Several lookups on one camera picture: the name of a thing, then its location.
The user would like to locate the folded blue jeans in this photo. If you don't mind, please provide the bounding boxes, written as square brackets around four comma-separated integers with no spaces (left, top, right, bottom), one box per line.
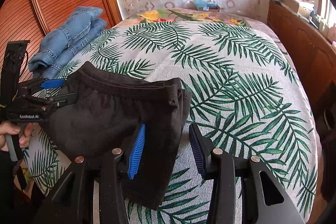
[29,6,106,79]

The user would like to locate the wooden side cabinet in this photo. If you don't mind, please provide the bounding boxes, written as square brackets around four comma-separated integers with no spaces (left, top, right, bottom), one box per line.
[267,0,335,117]

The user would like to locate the cardboard box on cabinet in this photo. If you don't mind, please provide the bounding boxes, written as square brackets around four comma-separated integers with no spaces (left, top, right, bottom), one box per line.
[283,0,314,18]

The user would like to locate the black pants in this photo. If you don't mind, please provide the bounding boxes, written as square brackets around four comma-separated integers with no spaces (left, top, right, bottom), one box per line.
[41,62,192,210]

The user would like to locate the floral blanket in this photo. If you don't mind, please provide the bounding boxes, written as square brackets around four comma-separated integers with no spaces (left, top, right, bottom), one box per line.
[135,9,251,28]

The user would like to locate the palm leaf bedspread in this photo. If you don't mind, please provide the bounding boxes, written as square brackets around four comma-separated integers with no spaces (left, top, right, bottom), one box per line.
[25,21,318,223]

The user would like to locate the person's left hand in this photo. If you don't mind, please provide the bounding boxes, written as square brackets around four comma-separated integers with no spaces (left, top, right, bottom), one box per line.
[0,121,33,152]

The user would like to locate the blue tissue box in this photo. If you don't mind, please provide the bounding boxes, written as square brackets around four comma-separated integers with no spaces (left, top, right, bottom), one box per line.
[194,0,220,12]

